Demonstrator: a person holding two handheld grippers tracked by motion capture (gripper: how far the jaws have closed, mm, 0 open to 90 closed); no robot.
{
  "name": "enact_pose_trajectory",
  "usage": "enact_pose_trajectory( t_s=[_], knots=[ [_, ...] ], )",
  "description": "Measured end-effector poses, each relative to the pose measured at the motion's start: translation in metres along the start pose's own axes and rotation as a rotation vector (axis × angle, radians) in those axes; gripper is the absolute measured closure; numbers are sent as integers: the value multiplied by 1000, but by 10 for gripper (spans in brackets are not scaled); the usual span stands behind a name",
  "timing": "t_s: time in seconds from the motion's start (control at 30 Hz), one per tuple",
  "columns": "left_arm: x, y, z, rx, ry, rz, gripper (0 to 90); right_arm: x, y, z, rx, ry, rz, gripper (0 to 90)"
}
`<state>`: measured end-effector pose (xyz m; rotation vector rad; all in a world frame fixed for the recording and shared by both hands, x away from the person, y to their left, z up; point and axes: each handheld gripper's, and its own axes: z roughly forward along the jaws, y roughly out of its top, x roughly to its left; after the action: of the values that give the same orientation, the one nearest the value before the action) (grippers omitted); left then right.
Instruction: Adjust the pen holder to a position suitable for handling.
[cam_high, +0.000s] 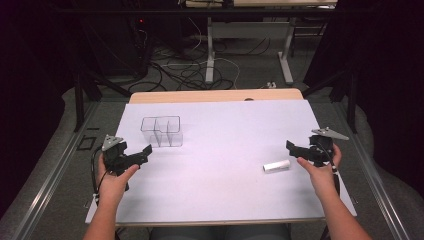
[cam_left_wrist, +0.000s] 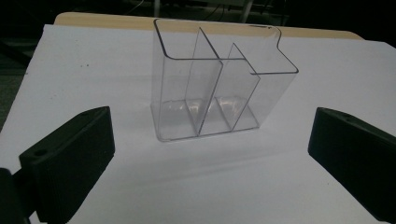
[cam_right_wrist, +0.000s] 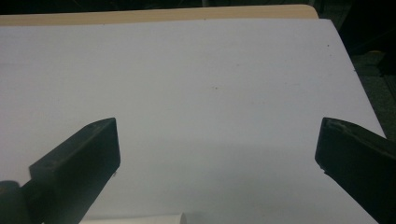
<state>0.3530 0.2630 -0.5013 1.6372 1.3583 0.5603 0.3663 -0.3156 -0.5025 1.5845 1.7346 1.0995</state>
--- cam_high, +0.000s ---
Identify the white sheet table cover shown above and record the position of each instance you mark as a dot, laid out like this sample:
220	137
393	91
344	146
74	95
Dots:
216	160

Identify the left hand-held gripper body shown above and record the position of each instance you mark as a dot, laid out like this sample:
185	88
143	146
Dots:
116	156

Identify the clear plastic divided organizer box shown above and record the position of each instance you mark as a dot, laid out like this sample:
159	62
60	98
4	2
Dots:
162	131

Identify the white-legged desk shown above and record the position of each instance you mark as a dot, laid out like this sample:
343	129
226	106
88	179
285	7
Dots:
250	40

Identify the person's left hand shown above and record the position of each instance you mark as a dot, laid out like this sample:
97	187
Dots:
115	183

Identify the white power plug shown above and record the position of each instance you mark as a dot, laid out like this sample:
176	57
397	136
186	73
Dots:
271	85

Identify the black metal stand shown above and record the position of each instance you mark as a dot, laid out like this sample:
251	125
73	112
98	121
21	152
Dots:
343	93
81	96

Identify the dark equipment rack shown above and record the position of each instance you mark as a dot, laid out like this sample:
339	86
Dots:
140	36

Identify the white cylindrical tube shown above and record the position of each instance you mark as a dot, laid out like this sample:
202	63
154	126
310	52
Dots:
276	166

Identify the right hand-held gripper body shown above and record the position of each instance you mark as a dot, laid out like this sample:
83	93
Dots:
318	146

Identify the person's right hand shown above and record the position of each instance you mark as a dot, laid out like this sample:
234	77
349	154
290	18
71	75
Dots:
320	175

